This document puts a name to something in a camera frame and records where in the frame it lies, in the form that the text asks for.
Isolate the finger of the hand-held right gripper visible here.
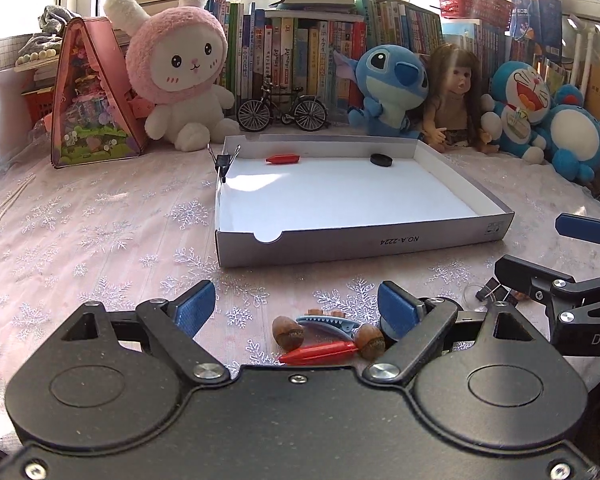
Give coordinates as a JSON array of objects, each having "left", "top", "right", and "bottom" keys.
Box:
[
  {"left": 554, "top": 212, "right": 600, "bottom": 251},
  {"left": 493, "top": 254, "right": 600, "bottom": 306}
]

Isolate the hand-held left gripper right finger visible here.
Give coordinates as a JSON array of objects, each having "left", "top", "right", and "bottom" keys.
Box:
[{"left": 361, "top": 280, "right": 552, "bottom": 387}]

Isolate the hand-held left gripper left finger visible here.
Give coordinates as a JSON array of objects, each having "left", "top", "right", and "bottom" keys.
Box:
[{"left": 60, "top": 280, "right": 232, "bottom": 387}]

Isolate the black binder clip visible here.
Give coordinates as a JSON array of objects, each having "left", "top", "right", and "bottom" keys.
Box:
[
  {"left": 477, "top": 280, "right": 522, "bottom": 309},
  {"left": 207, "top": 143, "right": 243, "bottom": 184}
]

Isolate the brown acorn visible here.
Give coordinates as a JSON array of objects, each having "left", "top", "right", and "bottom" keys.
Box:
[
  {"left": 272, "top": 315, "right": 305, "bottom": 350},
  {"left": 354, "top": 324, "right": 387, "bottom": 360}
]

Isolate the blue hair clip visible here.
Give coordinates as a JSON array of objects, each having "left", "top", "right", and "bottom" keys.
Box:
[{"left": 295, "top": 314, "right": 357, "bottom": 337}]

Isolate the white cardboard box tray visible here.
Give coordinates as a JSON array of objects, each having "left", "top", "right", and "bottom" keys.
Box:
[{"left": 214, "top": 134, "right": 516, "bottom": 269}]

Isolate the blue round plush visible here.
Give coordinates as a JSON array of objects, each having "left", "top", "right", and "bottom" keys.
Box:
[{"left": 542, "top": 83, "right": 600, "bottom": 186}]

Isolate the pink snowflake tablecloth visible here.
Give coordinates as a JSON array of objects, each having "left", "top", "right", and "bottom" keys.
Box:
[{"left": 0, "top": 125, "right": 600, "bottom": 461}]

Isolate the blue cat plush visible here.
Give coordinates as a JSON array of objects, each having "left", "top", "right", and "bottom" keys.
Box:
[{"left": 479, "top": 60, "right": 553, "bottom": 165}]

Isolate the white desk lamp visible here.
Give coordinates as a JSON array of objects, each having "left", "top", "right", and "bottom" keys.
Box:
[{"left": 566, "top": 14, "right": 600, "bottom": 107}]

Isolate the long-haired baby doll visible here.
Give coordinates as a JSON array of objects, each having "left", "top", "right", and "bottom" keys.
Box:
[{"left": 421, "top": 43, "right": 501, "bottom": 154}]

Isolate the black model bicycle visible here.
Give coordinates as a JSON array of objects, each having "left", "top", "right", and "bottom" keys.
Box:
[{"left": 236, "top": 77, "right": 328, "bottom": 133}]

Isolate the blue paper bag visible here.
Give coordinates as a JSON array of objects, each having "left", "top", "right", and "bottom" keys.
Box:
[{"left": 504, "top": 0, "right": 564, "bottom": 53}]

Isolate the pink triangular toy house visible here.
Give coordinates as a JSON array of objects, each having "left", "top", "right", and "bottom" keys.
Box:
[{"left": 50, "top": 16, "right": 150, "bottom": 169}]

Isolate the blue alien plush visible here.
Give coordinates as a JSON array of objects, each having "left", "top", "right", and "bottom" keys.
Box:
[{"left": 333, "top": 44, "right": 430, "bottom": 140}]

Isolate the pink bunny plush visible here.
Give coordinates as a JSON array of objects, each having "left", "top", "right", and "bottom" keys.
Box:
[{"left": 103, "top": 0, "right": 241, "bottom": 152}]

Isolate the red plastic basket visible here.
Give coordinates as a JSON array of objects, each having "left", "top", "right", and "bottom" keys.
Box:
[{"left": 434, "top": 0, "right": 517, "bottom": 25}]

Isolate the red plastic crate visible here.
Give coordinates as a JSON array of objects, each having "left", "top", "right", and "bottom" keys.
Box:
[{"left": 22, "top": 86, "right": 57, "bottom": 122}]

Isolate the row of books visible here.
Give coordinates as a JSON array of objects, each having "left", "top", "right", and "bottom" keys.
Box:
[{"left": 205, "top": 0, "right": 513, "bottom": 112}]

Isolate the grey cloth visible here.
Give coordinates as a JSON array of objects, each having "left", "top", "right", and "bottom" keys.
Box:
[{"left": 37, "top": 5, "right": 75, "bottom": 37}]

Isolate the white cable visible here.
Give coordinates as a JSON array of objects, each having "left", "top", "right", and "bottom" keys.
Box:
[{"left": 0, "top": 174, "right": 37, "bottom": 306}]

